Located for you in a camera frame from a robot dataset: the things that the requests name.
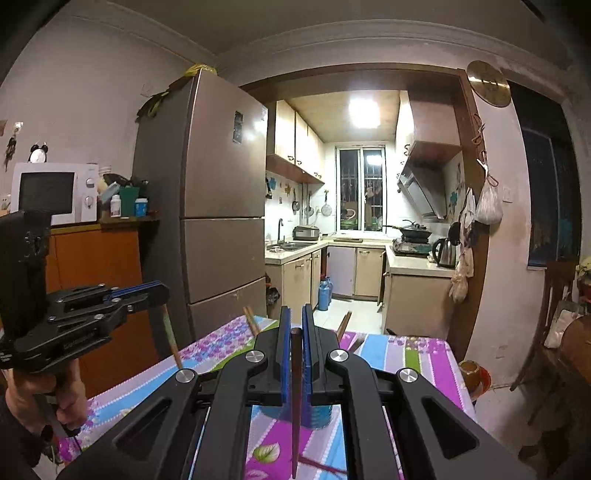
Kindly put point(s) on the round brass wall plate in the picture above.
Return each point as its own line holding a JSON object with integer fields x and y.
{"x": 489, "y": 83}

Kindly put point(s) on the white hanging plastic bag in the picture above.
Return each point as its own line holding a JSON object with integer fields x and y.
{"x": 489, "y": 206}

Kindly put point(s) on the dark wooden side table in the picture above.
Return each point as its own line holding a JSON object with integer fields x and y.
{"x": 561, "y": 344}

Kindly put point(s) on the colourful striped floral tablecloth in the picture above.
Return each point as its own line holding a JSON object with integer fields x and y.
{"x": 382, "y": 413}

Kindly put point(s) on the wooden chopstick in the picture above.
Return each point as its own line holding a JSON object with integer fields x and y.
{"x": 296, "y": 363}
{"x": 253, "y": 327}
{"x": 343, "y": 325}
{"x": 170, "y": 337}

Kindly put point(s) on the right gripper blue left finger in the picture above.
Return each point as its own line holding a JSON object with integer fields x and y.
{"x": 281, "y": 365}

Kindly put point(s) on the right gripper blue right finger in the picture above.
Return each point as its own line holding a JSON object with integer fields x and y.
{"x": 311, "y": 362}

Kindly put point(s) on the orange wooden cabinet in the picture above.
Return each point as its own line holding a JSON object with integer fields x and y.
{"x": 93, "y": 259}

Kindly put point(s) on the grey tall refrigerator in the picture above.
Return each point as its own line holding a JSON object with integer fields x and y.
{"x": 203, "y": 155}

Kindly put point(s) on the electric kettle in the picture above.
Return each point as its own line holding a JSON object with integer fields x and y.
{"x": 445, "y": 253}

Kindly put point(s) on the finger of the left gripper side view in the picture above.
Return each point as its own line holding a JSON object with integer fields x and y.
{"x": 150, "y": 294}

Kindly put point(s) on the white microwave oven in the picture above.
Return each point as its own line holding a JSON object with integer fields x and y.
{"x": 67, "y": 191}

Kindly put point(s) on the kitchen window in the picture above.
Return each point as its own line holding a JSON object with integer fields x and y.
{"x": 362, "y": 188}

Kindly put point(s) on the steel range hood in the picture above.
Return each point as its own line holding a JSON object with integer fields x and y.
{"x": 424, "y": 188}

